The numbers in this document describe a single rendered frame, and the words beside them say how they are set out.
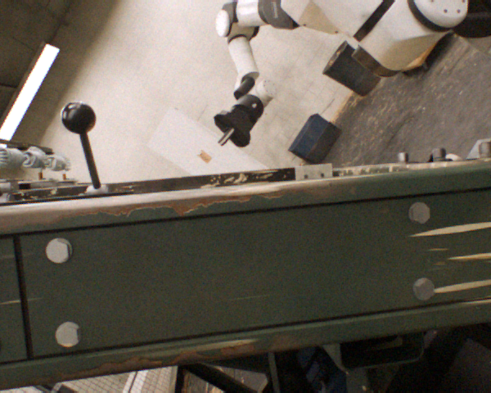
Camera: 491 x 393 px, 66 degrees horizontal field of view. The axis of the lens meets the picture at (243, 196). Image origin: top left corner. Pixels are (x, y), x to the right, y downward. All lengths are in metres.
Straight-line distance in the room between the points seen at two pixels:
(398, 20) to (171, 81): 5.82
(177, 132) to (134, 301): 4.58
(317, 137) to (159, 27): 2.99
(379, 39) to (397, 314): 0.37
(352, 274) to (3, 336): 0.22
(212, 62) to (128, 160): 2.05
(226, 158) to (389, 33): 4.30
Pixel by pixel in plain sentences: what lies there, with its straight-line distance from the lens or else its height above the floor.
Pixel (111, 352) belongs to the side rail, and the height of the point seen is 1.25.
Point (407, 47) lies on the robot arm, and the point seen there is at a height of 1.13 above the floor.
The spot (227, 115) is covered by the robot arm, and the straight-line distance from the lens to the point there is 1.08.
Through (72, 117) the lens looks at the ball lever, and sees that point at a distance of 0.47.
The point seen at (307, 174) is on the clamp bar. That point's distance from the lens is 1.24.
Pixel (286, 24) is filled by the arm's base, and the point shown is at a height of 1.29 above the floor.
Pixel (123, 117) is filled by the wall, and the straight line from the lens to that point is 6.40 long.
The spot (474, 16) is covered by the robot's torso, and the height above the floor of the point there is 0.96.
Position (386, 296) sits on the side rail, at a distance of 0.28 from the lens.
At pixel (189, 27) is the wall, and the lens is 6.37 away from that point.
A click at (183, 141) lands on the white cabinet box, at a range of 4.80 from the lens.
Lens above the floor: 1.26
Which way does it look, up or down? 7 degrees down
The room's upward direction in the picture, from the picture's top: 57 degrees counter-clockwise
